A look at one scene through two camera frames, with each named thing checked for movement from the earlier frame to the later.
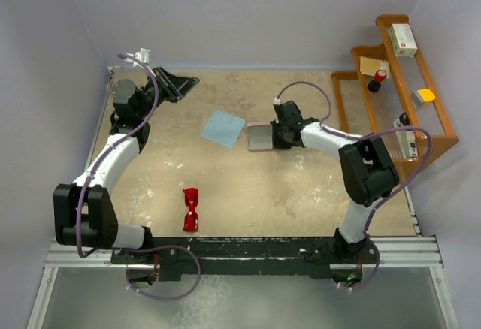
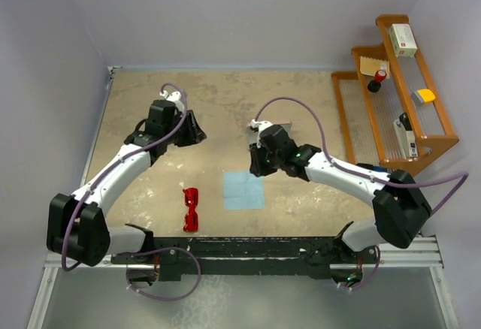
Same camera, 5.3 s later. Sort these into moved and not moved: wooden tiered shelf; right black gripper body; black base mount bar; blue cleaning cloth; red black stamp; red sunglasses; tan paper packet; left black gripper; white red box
Moved: left black gripper; right black gripper body; blue cleaning cloth
Not moved: red sunglasses; red black stamp; white red box; wooden tiered shelf; black base mount bar; tan paper packet
